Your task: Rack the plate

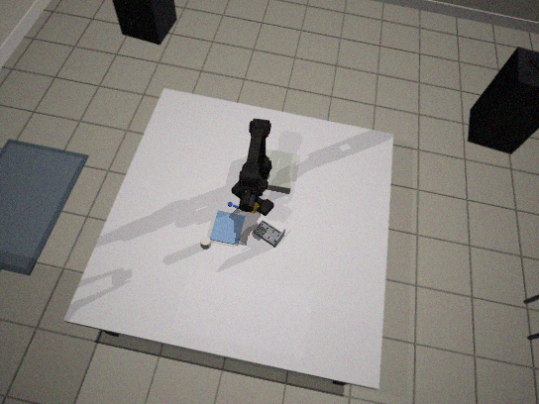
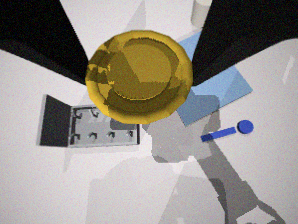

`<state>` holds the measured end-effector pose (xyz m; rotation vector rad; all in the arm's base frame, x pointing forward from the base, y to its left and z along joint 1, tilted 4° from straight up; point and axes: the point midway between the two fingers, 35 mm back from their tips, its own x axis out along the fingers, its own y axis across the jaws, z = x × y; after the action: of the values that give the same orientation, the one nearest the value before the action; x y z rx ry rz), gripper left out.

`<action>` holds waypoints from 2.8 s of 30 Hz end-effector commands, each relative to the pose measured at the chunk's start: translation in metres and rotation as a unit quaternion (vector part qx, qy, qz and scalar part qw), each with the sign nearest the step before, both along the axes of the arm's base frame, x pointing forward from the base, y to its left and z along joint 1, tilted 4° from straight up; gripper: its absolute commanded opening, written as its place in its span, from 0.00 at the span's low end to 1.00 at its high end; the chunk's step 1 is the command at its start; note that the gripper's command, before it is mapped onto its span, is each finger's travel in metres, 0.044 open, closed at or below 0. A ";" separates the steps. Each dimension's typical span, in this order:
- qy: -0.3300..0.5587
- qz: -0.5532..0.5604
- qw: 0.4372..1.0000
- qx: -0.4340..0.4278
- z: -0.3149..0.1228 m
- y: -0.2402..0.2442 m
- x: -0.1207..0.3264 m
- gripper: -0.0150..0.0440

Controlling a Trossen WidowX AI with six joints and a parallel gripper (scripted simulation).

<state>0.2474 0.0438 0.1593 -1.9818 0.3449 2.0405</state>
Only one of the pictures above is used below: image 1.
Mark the yellow plate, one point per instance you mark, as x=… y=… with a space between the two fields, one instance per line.
x=255 y=208

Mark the light blue flat square mat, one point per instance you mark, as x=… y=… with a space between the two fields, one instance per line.
x=227 y=228

